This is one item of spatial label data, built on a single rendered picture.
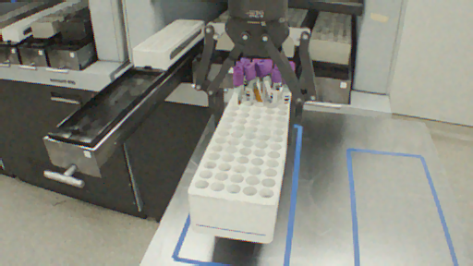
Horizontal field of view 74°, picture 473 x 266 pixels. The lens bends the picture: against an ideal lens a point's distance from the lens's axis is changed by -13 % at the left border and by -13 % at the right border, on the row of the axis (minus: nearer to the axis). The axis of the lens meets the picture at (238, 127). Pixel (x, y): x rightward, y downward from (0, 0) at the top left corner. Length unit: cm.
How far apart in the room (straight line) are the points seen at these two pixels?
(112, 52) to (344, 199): 95
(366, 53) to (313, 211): 59
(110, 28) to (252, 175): 90
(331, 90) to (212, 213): 62
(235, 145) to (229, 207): 11
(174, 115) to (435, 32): 158
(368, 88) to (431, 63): 124
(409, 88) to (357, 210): 181
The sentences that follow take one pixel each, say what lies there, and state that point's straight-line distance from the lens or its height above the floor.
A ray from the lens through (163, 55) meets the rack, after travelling 95.
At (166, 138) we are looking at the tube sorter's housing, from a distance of 121.
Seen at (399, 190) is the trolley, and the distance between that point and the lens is 60.
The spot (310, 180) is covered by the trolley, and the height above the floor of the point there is 82.
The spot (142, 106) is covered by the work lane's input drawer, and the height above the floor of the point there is 80.
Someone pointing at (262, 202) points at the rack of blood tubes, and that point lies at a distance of 39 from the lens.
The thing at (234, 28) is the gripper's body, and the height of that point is 106.
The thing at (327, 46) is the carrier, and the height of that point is 87.
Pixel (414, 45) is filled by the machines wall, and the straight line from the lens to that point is 221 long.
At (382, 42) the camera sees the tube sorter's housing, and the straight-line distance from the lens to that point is 101.
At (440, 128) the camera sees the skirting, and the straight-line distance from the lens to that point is 248.
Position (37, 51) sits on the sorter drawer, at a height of 80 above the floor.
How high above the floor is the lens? 119
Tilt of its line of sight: 33 degrees down
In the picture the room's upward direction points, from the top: straight up
